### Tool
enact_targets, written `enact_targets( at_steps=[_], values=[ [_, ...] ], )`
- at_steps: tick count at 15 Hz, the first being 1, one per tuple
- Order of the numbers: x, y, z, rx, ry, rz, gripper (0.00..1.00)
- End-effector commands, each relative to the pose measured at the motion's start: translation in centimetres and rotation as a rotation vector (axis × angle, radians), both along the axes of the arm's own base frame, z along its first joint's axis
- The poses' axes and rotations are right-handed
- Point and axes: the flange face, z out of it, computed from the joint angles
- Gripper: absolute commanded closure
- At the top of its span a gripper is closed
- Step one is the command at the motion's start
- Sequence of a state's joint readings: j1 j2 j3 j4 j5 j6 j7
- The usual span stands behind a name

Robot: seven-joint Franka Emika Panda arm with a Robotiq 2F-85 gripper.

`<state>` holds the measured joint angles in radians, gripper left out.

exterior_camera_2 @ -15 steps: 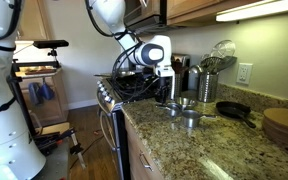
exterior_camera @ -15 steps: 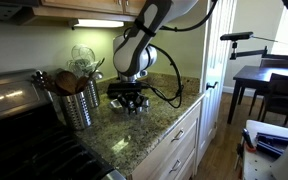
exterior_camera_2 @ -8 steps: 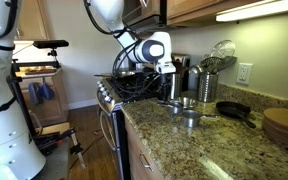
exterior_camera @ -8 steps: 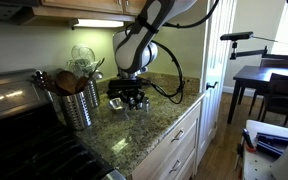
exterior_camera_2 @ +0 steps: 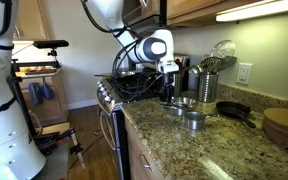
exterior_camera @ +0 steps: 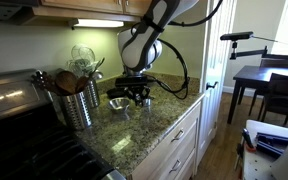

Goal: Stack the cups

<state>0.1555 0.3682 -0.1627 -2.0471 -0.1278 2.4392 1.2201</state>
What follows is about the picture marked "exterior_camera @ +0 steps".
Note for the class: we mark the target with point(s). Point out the wooden kitchen cabinet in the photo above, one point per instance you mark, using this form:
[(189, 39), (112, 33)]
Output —
[(170, 150), (84, 5)]

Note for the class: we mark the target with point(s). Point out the dark wooden table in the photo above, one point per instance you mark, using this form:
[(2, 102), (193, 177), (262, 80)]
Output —
[(257, 75)]

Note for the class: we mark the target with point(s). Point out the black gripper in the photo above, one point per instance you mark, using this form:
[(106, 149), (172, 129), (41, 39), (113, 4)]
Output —
[(136, 91)]

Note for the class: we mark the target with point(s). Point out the black camera stand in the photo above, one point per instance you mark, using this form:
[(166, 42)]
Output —
[(250, 53)]

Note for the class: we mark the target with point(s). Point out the wooden lower kitchen cabinet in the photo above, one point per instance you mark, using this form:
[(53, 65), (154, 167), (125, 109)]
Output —
[(170, 150)]

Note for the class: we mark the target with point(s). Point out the black stereo camera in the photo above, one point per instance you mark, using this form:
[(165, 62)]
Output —
[(236, 36)]

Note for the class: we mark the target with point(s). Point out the black orange bar clamp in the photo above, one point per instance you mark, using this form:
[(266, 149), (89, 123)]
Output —
[(247, 140)]

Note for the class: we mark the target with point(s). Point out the dark blue clamp tool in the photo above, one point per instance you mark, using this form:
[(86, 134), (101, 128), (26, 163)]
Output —
[(272, 143)]

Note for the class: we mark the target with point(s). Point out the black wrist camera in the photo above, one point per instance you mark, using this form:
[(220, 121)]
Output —
[(130, 81)]

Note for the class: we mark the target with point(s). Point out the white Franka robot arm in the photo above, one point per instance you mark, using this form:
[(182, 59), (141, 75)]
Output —
[(140, 46)]

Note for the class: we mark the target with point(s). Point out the wooden spoon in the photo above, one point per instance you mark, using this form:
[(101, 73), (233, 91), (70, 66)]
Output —
[(82, 84), (66, 81)]

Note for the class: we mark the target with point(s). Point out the wooden upper kitchen cabinet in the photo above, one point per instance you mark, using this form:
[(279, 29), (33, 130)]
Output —
[(84, 5)]

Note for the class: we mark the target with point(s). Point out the black cast iron skillet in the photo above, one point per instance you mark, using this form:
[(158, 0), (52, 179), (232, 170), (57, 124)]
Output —
[(114, 93)]

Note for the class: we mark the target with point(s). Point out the stainless steel stove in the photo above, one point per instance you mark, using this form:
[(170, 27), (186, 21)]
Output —
[(17, 150)]

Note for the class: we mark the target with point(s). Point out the steel ladle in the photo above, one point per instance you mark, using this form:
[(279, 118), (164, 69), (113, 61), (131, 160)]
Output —
[(98, 75)]

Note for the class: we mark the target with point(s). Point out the wide shallow steel cup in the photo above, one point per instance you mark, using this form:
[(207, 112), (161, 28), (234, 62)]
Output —
[(118, 105)]

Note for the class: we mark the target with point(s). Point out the white room door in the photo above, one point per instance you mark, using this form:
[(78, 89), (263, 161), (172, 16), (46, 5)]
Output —
[(217, 50)]

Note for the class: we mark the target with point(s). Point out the wooden fork spatula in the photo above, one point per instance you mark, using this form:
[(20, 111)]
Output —
[(44, 83)]

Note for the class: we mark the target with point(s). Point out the under-cabinet light strip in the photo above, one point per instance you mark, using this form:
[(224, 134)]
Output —
[(99, 23)]

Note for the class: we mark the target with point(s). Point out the small steel measuring cup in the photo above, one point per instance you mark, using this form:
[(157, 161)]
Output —
[(147, 102)]

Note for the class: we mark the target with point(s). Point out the perforated steel utensil holder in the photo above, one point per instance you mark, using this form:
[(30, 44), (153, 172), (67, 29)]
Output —
[(76, 111), (92, 93)]

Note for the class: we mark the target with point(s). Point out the white perforated robot platform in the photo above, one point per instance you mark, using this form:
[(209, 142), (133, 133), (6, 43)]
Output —
[(260, 166)]

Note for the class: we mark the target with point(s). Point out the dark wooden chair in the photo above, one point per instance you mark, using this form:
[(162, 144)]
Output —
[(279, 63), (284, 90)]

